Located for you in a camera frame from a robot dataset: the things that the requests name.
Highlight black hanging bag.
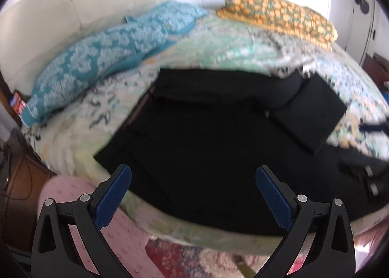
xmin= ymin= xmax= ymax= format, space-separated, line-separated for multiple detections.
xmin=355 ymin=0 xmax=370 ymax=15

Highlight white room door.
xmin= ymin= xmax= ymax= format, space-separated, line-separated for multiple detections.
xmin=345 ymin=0 xmax=375 ymax=64

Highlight cream padded headboard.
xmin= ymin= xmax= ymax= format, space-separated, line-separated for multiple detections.
xmin=1 ymin=0 xmax=168 ymax=95

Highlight dark wooden dresser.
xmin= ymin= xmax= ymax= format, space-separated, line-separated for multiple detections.
xmin=362 ymin=54 xmax=388 ymax=90

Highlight black pants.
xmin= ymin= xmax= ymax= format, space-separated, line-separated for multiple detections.
xmin=94 ymin=69 xmax=388 ymax=236

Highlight blue patterned pillow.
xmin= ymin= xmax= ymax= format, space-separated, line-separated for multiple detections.
xmin=21 ymin=22 xmax=168 ymax=127
xmin=125 ymin=0 xmax=208 ymax=35

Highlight red patterned rug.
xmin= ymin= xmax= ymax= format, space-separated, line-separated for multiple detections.
xmin=145 ymin=235 xmax=308 ymax=278

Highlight brown wooden nightstand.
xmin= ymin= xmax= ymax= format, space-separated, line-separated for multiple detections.
xmin=1 ymin=129 xmax=55 ymax=254

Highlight floral bed sheet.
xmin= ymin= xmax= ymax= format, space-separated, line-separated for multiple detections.
xmin=20 ymin=7 xmax=389 ymax=256

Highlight near blue patterned pillow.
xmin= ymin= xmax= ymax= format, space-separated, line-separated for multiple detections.
xmin=21 ymin=22 xmax=168 ymax=127

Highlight far blue patterned pillow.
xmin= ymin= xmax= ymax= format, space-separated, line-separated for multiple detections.
xmin=125 ymin=0 xmax=208 ymax=35

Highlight pink dotted trousers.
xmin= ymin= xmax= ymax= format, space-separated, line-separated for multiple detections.
xmin=38 ymin=176 xmax=164 ymax=278

